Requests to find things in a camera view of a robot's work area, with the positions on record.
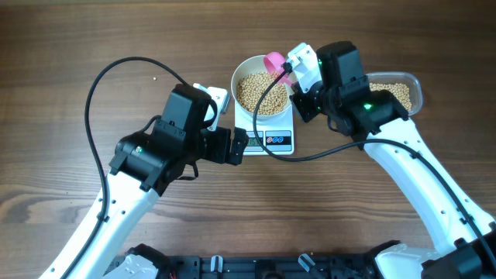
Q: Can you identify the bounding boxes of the clear plastic container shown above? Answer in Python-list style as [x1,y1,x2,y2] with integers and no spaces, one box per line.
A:
[367,71,423,116]

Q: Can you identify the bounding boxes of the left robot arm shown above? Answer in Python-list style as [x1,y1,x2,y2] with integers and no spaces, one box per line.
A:
[42,84,248,278]

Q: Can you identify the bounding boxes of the soybeans in bowl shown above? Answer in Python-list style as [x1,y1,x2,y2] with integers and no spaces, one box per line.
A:
[236,72,288,115]

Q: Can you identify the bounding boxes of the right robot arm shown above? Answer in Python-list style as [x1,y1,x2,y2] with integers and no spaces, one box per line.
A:
[287,41,495,278]

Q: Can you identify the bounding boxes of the black right camera cable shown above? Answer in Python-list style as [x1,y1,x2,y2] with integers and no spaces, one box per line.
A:
[252,61,496,272]

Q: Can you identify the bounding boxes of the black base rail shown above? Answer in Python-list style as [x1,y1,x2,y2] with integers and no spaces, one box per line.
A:
[104,253,373,279]

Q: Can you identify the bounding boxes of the black left camera cable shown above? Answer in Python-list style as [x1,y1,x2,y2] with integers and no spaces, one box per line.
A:
[69,57,191,279]

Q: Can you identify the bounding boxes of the white bowl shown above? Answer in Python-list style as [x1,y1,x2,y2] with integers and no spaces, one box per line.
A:
[231,55,296,105]

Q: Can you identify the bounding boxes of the soybeans in container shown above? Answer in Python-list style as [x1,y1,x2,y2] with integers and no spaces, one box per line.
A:
[370,83,412,111]

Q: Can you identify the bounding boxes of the pink plastic measuring scoop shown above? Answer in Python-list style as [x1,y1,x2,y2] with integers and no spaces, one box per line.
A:
[263,52,294,86]

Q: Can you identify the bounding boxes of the black camera cable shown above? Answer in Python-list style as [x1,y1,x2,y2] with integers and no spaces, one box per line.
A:
[69,57,191,279]
[252,61,496,272]

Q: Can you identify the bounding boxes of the white digital kitchen scale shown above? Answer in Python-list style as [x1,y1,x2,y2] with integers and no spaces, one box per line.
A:
[235,103,295,156]

